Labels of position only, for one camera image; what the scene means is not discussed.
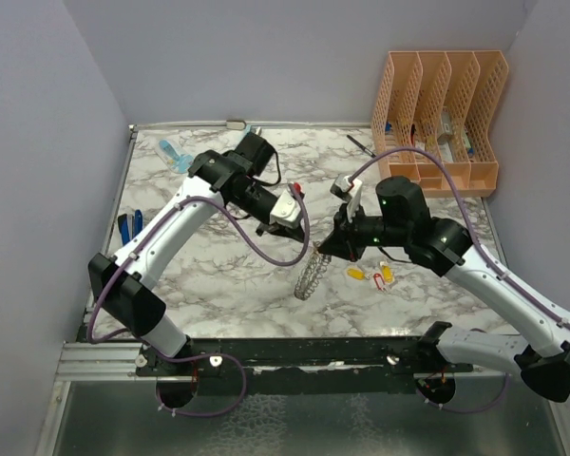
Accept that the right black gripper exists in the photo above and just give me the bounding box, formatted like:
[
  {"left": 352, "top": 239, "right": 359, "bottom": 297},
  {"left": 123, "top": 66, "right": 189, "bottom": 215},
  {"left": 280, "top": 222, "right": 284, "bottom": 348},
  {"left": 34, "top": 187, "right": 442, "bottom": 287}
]
[{"left": 318, "top": 199, "right": 409, "bottom": 262}]

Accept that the round metal keyring disc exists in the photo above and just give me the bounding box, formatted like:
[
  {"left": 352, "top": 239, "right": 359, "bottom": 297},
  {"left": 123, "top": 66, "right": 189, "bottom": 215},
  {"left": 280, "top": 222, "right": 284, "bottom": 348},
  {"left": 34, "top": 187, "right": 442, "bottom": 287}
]
[{"left": 294, "top": 250, "right": 332, "bottom": 301}]

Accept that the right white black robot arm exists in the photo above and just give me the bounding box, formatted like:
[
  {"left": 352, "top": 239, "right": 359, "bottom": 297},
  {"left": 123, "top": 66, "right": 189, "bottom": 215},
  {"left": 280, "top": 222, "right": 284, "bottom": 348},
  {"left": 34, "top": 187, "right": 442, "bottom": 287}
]
[{"left": 318, "top": 177, "right": 570, "bottom": 403}]

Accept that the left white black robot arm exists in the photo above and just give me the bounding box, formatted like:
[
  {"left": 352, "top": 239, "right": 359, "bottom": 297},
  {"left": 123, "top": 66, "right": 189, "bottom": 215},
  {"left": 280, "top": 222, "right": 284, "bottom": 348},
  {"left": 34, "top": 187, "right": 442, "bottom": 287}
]
[{"left": 86, "top": 133, "right": 310, "bottom": 375}]

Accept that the yellow tag key upright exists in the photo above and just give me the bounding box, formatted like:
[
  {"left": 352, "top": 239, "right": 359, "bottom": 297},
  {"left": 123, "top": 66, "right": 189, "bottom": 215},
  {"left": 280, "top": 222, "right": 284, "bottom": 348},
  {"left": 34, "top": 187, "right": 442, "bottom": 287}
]
[{"left": 380, "top": 261, "right": 394, "bottom": 284}]

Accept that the red key tag right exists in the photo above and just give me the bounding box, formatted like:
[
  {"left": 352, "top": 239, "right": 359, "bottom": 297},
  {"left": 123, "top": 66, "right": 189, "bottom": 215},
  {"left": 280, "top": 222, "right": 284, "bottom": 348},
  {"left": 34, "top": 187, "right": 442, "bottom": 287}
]
[{"left": 372, "top": 273, "right": 388, "bottom": 293}]

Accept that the black marker pen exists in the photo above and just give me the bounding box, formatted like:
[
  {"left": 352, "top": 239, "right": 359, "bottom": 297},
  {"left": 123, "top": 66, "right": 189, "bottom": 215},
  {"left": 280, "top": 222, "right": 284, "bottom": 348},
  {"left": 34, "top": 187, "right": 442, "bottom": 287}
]
[{"left": 346, "top": 134, "right": 375, "bottom": 157}]

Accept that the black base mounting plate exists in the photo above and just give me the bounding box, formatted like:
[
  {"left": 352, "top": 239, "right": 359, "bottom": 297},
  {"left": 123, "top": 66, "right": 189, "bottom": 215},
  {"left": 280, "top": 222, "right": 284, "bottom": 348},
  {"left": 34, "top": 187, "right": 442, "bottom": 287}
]
[{"left": 75, "top": 308, "right": 533, "bottom": 396}]

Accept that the blue white packaged item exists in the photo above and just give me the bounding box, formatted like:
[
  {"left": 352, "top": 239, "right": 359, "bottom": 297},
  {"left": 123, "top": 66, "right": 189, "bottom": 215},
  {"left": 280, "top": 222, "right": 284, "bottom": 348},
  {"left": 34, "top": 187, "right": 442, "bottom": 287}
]
[{"left": 157, "top": 139, "right": 194, "bottom": 174}]

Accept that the dark blue stapler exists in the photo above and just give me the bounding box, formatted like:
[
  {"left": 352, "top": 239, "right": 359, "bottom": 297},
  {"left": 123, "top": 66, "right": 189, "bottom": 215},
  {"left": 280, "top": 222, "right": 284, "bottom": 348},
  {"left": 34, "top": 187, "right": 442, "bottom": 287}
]
[{"left": 117, "top": 209, "right": 143, "bottom": 245}]

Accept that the orange plastic file organizer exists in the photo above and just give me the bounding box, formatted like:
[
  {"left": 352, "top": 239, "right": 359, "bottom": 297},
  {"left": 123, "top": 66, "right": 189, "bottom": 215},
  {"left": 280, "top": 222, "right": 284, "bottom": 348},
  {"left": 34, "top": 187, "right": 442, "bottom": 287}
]
[{"left": 370, "top": 50, "right": 509, "bottom": 198}]

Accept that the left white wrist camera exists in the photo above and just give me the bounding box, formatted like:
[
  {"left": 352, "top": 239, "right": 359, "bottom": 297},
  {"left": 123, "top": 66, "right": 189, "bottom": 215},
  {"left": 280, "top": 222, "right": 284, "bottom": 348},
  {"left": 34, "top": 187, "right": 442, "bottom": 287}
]
[{"left": 269, "top": 190, "right": 302, "bottom": 229}]

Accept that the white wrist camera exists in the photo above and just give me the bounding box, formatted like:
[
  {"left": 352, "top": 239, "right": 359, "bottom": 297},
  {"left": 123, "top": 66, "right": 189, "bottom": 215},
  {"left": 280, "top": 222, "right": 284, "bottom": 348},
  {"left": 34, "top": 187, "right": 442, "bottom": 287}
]
[
  {"left": 269, "top": 190, "right": 302, "bottom": 229},
  {"left": 330, "top": 174, "right": 363, "bottom": 222}
]

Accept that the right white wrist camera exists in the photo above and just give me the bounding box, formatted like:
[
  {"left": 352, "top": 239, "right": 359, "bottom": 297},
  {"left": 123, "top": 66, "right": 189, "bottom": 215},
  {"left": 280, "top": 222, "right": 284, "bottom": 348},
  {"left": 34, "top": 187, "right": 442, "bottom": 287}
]
[{"left": 330, "top": 174, "right": 363, "bottom": 222}]

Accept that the white clip at wall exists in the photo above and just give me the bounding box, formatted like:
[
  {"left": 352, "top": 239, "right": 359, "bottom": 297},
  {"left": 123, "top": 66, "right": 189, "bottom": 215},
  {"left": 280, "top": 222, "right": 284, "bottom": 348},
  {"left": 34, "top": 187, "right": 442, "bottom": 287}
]
[{"left": 225, "top": 120, "right": 247, "bottom": 130}]

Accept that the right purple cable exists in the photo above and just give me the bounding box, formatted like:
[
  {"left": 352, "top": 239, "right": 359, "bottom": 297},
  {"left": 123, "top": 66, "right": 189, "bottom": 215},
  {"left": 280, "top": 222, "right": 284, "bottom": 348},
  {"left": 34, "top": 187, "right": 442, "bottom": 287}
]
[{"left": 349, "top": 145, "right": 570, "bottom": 413}]

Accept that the aluminium frame rail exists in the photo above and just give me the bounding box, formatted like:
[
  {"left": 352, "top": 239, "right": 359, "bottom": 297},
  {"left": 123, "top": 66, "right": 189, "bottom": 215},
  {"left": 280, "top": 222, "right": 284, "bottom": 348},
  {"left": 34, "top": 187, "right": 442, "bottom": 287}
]
[{"left": 57, "top": 327, "right": 528, "bottom": 380}]

